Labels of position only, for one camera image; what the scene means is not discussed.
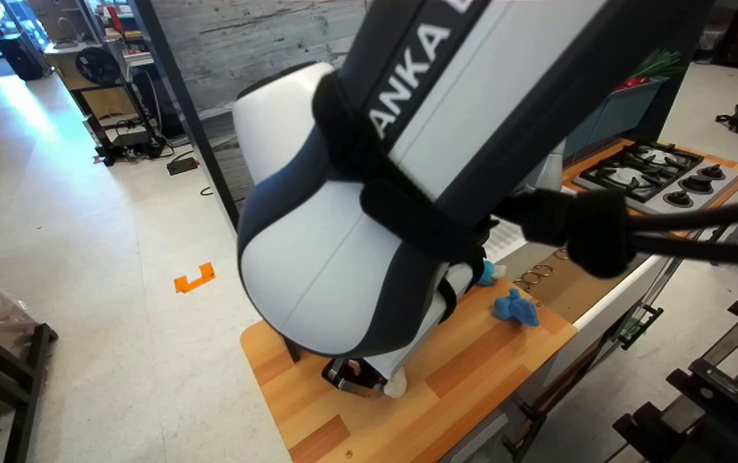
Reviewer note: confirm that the wooden toy kitchen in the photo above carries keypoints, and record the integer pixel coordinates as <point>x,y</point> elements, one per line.
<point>465,379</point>

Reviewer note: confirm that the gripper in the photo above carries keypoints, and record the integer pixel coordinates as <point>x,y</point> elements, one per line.
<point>346,378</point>

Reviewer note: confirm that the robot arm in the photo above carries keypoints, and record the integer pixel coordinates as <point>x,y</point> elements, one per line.
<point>317,270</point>

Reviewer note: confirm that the black stove knob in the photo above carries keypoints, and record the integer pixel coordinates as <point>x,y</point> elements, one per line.
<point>679,199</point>
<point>711,172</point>
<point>697,184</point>

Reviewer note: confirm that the row of metal rings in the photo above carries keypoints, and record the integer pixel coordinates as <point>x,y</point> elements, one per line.
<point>536,273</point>

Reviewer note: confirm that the toy stove burner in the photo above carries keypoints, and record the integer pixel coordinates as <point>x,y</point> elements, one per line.
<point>639,172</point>

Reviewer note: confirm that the green toy vegetable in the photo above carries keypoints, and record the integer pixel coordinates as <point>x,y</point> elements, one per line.
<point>658,64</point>

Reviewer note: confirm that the black bin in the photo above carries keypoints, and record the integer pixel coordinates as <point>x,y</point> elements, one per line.
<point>20,58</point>

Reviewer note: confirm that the teal box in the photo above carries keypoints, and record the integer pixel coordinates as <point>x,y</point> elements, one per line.
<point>613,116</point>

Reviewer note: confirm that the red toy vegetable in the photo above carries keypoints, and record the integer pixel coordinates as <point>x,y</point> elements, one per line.
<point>631,83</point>

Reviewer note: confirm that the blue and white plush toy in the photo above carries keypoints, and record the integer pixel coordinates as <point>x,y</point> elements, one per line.
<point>488,274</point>

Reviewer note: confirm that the white printed paper sheet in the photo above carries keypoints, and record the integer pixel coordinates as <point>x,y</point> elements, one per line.
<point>507,239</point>

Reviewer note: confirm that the black metal shelf rack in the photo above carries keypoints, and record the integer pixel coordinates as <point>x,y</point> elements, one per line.
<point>722,392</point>

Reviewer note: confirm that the black frame post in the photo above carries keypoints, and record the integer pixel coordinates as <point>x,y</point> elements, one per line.
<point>182,109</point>

